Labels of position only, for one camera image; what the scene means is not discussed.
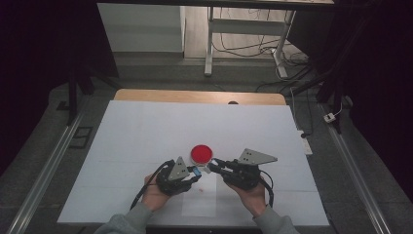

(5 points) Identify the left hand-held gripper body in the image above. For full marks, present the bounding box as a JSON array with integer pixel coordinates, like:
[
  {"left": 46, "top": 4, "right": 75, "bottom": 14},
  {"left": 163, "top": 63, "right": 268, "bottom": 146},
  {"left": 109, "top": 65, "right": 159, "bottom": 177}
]
[{"left": 155, "top": 156, "right": 197, "bottom": 197}]

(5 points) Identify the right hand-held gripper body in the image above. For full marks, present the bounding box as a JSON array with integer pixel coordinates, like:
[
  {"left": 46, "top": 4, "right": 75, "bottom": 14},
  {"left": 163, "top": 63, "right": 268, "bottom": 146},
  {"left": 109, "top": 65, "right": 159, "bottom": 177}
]
[{"left": 223, "top": 147, "right": 279, "bottom": 192}]

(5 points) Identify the round red ink pad dish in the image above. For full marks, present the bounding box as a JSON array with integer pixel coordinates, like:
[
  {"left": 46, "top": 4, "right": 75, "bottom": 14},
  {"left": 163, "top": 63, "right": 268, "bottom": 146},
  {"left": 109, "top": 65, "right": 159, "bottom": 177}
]
[{"left": 189, "top": 144, "right": 214, "bottom": 166}]

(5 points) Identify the person's left hand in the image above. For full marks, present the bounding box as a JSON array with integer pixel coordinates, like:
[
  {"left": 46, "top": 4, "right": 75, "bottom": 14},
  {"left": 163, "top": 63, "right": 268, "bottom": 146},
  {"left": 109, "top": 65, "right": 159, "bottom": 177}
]
[{"left": 141, "top": 174, "right": 173, "bottom": 214}]

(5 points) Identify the person's right hand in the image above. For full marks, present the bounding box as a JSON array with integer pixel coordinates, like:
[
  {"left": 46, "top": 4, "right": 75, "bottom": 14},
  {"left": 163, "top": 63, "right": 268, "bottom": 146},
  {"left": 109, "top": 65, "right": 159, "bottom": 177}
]
[{"left": 225, "top": 179, "right": 268, "bottom": 218}]

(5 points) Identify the white paper sheet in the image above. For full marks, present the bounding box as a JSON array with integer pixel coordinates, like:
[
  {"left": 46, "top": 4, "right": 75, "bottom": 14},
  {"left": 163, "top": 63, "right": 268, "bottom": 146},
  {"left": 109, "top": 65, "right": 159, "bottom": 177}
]
[{"left": 180, "top": 171, "right": 218, "bottom": 218}]

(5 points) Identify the white power strip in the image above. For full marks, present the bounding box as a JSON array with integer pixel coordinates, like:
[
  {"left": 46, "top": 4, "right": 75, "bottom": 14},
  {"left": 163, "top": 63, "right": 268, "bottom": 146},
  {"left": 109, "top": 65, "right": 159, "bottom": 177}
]
[{"left": 297, "top": 130, "right": 314, "bottom": 156}]

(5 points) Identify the black metal stand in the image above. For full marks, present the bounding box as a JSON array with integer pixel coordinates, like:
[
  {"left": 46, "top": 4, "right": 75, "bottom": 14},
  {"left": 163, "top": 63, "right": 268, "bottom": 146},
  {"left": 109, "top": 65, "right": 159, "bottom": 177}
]
[
  {"left": 65, "top": 62, "right": 122, "bottom": 127},
  {"left": 287, "top": 48, "right": 358, "bottom": 135}
]

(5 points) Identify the white panel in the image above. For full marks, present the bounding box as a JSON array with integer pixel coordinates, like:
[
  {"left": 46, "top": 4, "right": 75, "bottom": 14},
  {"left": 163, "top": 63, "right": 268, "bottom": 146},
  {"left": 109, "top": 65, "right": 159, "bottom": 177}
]
[{"left": 96, "top": 3, "right": 186, "bottom": 54}]

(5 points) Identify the right hand-held gripper black cable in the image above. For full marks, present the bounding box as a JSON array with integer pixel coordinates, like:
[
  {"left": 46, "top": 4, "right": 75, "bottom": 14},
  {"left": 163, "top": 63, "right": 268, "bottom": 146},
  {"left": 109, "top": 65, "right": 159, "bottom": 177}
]
[{"left": 258, "top": 170, "right": 276, "bottom": 208}]

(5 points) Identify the hand-held gripper black cable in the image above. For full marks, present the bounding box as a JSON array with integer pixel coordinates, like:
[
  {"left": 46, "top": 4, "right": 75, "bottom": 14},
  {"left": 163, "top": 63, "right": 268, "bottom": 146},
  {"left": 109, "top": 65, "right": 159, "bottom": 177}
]
[
  {"left": 258, "top": 170, "right": 276, "bottom": 208},
  {"left": 129, "top": 158, "right": 176, "bottom": 211}
]

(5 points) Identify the left hand-held gripper black cable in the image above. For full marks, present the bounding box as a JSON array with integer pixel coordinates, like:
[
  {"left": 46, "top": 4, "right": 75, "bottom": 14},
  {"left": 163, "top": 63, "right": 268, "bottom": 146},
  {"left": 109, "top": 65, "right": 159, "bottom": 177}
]
[{"left": 129, "top": 158, "right": 176, "bottom": 211}]

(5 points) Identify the black rectangular floor frame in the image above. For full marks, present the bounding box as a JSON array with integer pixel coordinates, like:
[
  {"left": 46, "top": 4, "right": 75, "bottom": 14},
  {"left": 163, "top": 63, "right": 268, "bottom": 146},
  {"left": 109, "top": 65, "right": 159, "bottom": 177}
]
[{"left": 69, "top": 126, "right": 94, "bottom": 150}]

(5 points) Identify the aluminium floor rail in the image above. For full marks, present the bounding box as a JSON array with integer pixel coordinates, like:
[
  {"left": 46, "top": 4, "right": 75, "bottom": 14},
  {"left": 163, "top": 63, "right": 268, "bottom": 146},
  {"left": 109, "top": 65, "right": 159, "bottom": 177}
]
[
  {"left": 319, "top": 102, "right": 394, "bottom": 234},
  {"left": 6, "top": 97, "right": 93, "bottom": 234}
]

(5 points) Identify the tangle of black floor cables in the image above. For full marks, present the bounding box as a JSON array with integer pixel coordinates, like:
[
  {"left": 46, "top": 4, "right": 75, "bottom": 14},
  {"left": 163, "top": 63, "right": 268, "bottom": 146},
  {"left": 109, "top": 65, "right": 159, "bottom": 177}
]
[{"left": 212, "top": 8, "right": 311, "bottom": 94}]

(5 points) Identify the white desk frame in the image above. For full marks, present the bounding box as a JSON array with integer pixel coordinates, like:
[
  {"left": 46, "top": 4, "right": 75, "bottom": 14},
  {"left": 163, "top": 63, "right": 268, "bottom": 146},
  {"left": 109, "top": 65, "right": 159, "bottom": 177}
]
[{"left": 204, "top": 6, "right": 297, "bottom": 79}]

